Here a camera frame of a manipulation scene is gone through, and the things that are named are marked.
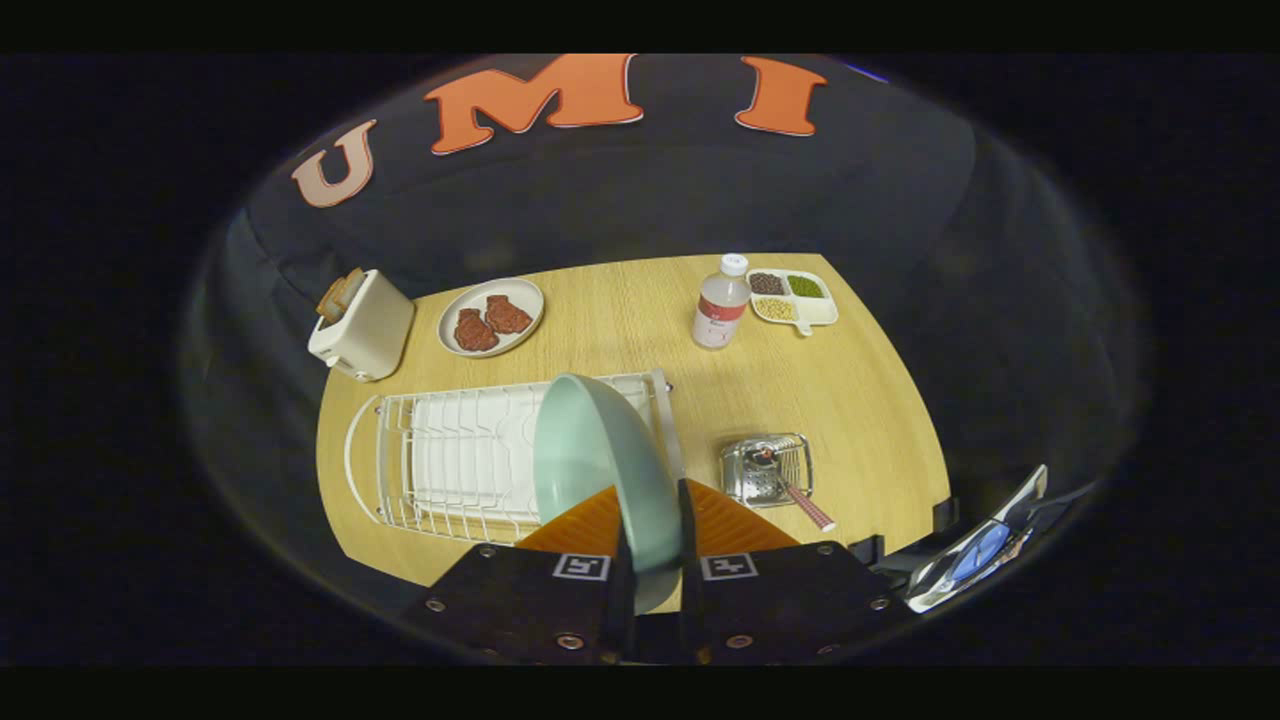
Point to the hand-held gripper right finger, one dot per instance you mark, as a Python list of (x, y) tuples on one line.
[(690, 540)]

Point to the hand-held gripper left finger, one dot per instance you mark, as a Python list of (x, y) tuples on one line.
[(622, 610)]

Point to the pale green plate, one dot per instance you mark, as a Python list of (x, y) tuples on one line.
[(600, 470)]

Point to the white divided dish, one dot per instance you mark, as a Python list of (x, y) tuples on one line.
[(818, 310)]

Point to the beige plate with meat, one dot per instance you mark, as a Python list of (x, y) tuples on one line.
[(520, 300)]

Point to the clear bottle red label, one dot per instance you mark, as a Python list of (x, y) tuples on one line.
[(718, 310)]

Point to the yellow beans pile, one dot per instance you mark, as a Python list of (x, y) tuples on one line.
[(775, 309)]

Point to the dark beans pile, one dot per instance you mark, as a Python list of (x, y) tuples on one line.
[(766, 283)]

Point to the green beans pile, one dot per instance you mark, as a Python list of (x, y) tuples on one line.
[(805, 286)]

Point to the red meat slice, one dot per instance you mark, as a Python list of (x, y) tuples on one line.
[(474, 331), (508, 314)]

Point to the cream toaster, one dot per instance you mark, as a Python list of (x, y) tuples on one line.
[(370, 335)]

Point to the toast slices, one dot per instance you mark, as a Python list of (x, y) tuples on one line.
[(338, 293)]

